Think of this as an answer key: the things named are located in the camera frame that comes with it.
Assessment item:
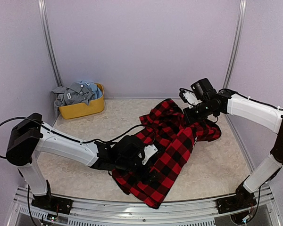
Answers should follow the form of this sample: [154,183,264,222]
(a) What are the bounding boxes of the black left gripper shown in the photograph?
[117,156,162,185]

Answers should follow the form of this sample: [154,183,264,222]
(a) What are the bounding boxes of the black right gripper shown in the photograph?
[183,99,217,125]

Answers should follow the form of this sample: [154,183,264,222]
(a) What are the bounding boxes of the red black plaid shirt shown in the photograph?
[111,98,222,209]

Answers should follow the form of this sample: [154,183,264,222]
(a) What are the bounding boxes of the yellow plastic basket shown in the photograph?
[58,83,104,119]

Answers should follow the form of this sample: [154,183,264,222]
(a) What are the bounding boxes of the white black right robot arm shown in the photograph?
[179,78,283,213]

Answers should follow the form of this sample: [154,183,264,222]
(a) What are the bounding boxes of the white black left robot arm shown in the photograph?
[6,113,158,210]

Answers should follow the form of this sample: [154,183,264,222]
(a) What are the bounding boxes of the light blue shirt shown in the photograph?
[79,81,103,99]

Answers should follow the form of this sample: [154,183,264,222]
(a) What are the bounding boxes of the grey button shirt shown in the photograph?
[52,82,95,117]

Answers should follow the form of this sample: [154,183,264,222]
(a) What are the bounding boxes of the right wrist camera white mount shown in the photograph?
[179,88,199,108]

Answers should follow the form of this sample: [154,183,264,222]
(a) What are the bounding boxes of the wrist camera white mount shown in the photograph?
[179,88,199,108]
[138,145,158,165]

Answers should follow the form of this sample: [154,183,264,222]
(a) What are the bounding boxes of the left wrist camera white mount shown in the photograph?
[138,145,158,165]

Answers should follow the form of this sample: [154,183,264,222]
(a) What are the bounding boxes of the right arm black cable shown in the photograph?
[235,91,283,111]

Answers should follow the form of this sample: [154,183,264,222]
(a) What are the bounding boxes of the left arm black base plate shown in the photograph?
[32,196,73,215]

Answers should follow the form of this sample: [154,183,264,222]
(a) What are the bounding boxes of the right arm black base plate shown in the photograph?
[216,195,257,214]

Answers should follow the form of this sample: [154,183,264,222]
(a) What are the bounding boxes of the aluminium front frame rail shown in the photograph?
[4,186,283,226]

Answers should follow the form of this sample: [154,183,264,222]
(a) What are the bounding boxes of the right aluminium corner post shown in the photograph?
[223,0,247,88]

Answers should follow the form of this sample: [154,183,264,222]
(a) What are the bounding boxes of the aluminium corner post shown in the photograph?
[37,0,63,86]
[223,0,247,88]

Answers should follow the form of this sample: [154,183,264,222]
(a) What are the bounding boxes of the left aluminium corner post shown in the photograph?
[37,0,63,86]

